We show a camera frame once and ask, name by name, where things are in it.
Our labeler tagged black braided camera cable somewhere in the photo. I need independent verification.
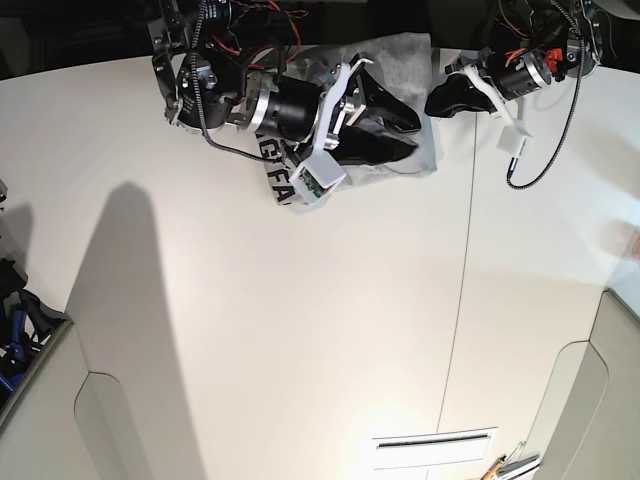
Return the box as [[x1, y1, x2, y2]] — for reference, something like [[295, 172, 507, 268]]
[[504, 0, 586, 191]]

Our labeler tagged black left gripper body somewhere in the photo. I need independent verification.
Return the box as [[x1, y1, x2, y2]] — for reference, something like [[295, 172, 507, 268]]
[[445, 48, 553, 125]]

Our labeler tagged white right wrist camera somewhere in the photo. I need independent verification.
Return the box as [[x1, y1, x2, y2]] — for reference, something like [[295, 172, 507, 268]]
[[289, 149, 346, 206]]

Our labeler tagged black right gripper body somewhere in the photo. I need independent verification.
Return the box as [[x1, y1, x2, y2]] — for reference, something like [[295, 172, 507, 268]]
[[244, 54, 375, 153]]

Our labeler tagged grey T-shirt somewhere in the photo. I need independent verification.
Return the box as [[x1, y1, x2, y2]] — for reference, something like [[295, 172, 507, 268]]
[[252, 32, 441, 216]]

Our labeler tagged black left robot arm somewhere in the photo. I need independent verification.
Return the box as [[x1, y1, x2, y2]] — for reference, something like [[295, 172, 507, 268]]
[[331, 1, 602, 170]]

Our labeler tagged grey metal tool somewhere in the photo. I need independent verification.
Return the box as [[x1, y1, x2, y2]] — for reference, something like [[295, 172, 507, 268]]
[[493, 442, 541, 480]]

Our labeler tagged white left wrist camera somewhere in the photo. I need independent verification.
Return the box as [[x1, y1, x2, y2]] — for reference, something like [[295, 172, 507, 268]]
[[497, 119, 532, 158]]

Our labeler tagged yellow handled tool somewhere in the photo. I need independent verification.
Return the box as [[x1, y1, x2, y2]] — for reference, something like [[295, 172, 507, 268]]
[[481, 455, 506, 480]]

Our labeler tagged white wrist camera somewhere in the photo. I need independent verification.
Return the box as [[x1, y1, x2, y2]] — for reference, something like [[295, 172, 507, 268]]
[[497, 119, 532, 158], [289, 149, 346, 206]]

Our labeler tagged blue and black equipment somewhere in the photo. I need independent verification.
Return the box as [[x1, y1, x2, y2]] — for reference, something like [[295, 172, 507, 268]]
[[1, 258, 68, 407]]

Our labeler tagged white vent panel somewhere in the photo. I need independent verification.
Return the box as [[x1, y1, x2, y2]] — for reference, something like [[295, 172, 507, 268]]
[[371, 427, 498, 470]]

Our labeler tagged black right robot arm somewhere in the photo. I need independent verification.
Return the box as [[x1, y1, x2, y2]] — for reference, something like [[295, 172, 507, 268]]
[[148, 1, 422, 165]]

